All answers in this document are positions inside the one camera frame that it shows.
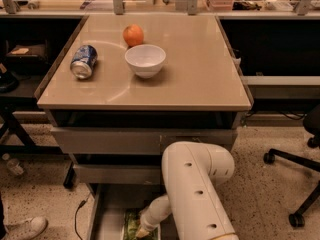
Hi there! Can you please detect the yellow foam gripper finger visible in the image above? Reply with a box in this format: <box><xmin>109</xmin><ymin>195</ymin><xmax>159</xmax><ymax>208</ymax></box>
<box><xmin>136</xmin><ymin>227</ymin><xmax>149</xmax><ymax>238</ymax></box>

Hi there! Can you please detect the green jalapeno chip bag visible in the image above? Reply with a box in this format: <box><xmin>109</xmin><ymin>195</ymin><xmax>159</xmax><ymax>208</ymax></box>
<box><xmin>121</xmin><ymin>208</ymin><xmax>160</xmax><ymax>240</ymax></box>

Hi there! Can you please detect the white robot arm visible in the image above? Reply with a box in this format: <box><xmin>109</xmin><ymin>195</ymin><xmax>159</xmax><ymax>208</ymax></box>
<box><xmin>136</xmin><ymin>141</ymin><xmax>239</xmax><ymax>240</ymax></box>

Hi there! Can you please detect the open grey bottom drawer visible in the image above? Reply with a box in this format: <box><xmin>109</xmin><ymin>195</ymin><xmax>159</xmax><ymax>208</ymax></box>
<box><xmin>86</xmin><ymin>183</ymin><xmax>212</xmax><ymax>240</ymax></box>

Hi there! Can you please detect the grey middle drawer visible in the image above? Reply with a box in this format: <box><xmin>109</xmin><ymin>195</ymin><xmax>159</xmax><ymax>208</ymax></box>
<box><xmin>73</xmin><ymin>165</ymin><xmax>162</xmax><ymax>185</ymax></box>

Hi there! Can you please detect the grey top drawer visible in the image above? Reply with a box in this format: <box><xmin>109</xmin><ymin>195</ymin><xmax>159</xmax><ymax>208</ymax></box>
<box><xmin>51</xmin><ymin>127</ymin><xmax>237</xmax><ymax>155</ymax></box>

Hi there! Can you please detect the grey drawer cabinet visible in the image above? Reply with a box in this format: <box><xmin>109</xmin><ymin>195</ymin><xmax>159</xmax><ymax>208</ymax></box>
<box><xmin>34</xmin><ymin>14</ymin><xmax>254</xmax><ymax>240</ymax></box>

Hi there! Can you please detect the white sneaker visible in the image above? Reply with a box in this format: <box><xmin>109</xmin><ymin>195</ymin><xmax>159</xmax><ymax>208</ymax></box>
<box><xmin>1</xmin><ymin>217</ymin><xmax>48</xmax><ymax>240</ymax></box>

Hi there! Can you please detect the clear plastic bottle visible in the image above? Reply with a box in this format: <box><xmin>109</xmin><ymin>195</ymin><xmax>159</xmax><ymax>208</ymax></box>
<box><xmin>2</xmin><ymin>153</ymin><xmax>24</xmax><ymax>176</ymax></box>

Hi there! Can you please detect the white ceramic bowl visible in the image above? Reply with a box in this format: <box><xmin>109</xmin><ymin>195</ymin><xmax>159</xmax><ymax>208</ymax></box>
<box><xmin>125</xmin><ymin>44</ymin><xmax>166</xmax><ymax>79</ymax></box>

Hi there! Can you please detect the blue soda can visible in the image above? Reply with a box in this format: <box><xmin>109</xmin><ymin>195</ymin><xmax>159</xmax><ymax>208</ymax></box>
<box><xmin>70</xmin><ymin>45</ymin><xmax>98</xmax><ymax>79</ymax></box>

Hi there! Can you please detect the orange fruit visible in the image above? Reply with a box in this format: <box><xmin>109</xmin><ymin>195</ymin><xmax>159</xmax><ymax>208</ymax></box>
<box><xmin>123</xmin><ymin>24</ymin><xmax>144</xmax><ymax>47</ymax></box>

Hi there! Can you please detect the black office chair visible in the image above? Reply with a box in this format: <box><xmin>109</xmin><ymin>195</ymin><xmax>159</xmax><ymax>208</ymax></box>
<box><xmin>262</xmin><ymin>105</ymin><xmax>320</xmax><ymax>228</ymax></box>

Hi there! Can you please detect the black floor cable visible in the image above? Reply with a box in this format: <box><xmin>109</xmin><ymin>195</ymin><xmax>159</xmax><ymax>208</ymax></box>
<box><xmin>73</xmin><ymin>193</ymin><xmax>92</xmax><ymax>240</ymax></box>

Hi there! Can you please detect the black side table frame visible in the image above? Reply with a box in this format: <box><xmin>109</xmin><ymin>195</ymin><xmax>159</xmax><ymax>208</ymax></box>
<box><xmin>0</xmin><ymin>100</ymin><xmax>77</xmax><ymax>190</ymax></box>

